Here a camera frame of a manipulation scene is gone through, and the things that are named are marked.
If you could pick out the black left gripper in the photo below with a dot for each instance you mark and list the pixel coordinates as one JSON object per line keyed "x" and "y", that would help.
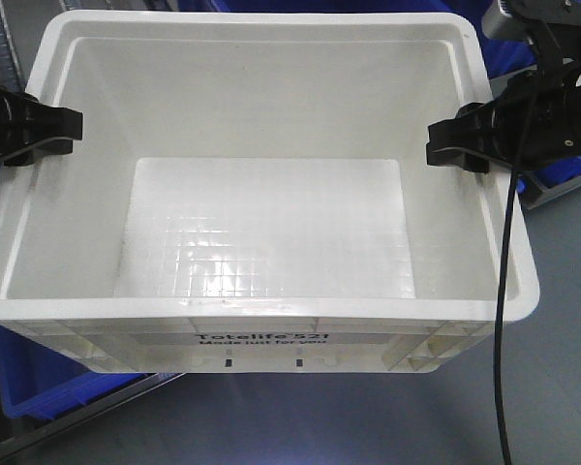
{"x": 43, "y": 122}

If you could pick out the blue bin left shelf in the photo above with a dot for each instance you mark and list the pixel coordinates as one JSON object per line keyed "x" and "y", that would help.
{"x": 39, "y": 383}

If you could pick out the grey camera right wrist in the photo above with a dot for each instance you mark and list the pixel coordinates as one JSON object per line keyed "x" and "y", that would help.
{"x": 499, "y": 22}

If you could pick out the white plastic tote bin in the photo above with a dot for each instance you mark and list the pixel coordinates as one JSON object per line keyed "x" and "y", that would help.
{"x": 251, "y": 194}

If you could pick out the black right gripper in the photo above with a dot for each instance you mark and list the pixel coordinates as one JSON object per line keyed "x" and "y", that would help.
{"x": 534, "y": 122}

